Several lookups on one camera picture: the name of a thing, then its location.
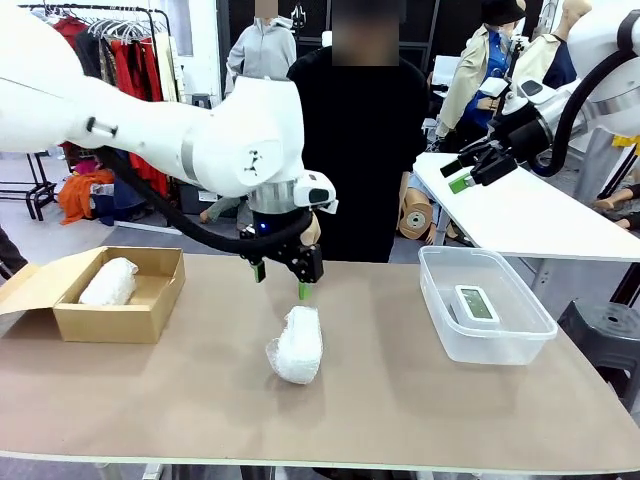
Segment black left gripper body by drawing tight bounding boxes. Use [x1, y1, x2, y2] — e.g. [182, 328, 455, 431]
[239, 211, 326, 286]

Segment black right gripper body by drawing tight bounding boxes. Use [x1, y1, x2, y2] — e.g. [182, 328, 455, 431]
[491, 116, 554, 164]

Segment white unwrapped digital clock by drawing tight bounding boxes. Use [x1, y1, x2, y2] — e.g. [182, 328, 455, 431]
[452, 283, 503, 329]

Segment slim bubble-wrapped clock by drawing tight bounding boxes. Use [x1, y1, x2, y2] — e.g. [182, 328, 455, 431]
[78, 257, 140, 306]

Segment bulky bubble-wrapped clock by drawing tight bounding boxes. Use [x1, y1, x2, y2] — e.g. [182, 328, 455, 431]
[265, 305, 324, 385]

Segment person's right hand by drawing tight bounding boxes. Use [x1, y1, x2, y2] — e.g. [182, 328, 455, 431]
[303, 214, 323, 247]

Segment white back table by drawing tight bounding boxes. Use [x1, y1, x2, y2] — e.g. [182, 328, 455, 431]
[414, 152, 640, 264]

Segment mannequin pink top yellow cloth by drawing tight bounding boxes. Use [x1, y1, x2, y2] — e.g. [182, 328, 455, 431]
[574, 127, 640, 206]

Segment seated child mannequin green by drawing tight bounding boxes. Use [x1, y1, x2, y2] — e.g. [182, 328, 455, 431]
[199, 197, 251, 226]

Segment cardboard spool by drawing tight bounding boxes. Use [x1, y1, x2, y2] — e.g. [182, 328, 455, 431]
[399, 187, 434, 241]

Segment mannequin beige coat blue shirt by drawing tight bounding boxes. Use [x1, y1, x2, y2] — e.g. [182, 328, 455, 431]
[435, 0, 526, 154]

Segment black tripod stand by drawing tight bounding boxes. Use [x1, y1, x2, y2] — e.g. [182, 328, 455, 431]
[504, 34, 531, 81]

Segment mannequin cream jacket navy top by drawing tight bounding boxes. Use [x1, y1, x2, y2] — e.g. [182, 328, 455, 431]
[527, 0, 581, 91]

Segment white monitor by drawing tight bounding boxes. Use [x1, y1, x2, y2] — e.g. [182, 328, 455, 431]
[430, 54, 464, 89]

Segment dark storage bin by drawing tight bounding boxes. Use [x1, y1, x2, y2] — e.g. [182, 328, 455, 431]
[178, 183, 221, 216]

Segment seated mannequin dark clothes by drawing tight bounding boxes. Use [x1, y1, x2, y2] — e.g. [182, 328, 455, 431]
[592, 182, 640, 231]

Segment person in black shirt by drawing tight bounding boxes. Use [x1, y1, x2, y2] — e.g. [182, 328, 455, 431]
[287, 0, 431, 264]

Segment white bar on floor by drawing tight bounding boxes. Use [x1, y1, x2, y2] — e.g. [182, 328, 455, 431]
[114, 220, 185, 236]

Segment open cardboard box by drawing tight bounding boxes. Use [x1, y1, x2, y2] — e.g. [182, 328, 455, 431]
[0, 245, 186, 345]

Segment clear plastic container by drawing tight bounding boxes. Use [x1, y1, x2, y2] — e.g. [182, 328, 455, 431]
[418, 245, 559, 366]

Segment orange cloth pile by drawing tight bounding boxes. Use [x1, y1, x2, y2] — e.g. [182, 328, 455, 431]
[58, 168, 116, 226]

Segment black plastic stool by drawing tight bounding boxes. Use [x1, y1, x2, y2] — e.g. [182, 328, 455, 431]
[557, 299, 640, 401]

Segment cream hanging garment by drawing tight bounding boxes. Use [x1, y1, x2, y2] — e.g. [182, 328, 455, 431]
[154, 33, 181, 106]

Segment long red dress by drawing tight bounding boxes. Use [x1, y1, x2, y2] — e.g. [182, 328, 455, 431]
[110, 38, 170, 197]

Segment dark clothed bystander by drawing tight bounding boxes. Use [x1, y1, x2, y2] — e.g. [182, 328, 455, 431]
[0, 224, 29, 279]

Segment dark grey hanging garment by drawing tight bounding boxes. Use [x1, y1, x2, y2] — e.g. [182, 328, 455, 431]
[74, 29, 119, 86]

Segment black clothes rack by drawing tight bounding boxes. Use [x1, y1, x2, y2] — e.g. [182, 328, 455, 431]
[17, 3, 174, 229]

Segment red jacket on hanger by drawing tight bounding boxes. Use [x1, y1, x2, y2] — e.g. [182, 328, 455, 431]
[52, 17, 86, 37]

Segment right arm black hose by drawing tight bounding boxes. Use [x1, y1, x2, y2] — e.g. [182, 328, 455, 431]
[532, 7, 640, 179]

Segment arm black hose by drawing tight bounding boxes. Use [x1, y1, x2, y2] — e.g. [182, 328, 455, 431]
[532, 7, 640, 179]
[94, 147, 316, 261]

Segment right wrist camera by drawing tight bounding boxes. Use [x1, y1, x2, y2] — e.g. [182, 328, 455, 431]
[479, 74, 544, 116]

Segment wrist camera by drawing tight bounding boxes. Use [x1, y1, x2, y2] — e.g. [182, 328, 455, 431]
[479, 74, 544, 116]
[294, 169, 339, 215]

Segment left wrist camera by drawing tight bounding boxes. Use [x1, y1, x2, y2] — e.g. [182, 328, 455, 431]
[294, 169, 339, 215]

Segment left arm black hose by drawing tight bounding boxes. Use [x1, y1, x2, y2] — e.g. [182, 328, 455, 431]
[94, 147, 316, 261]

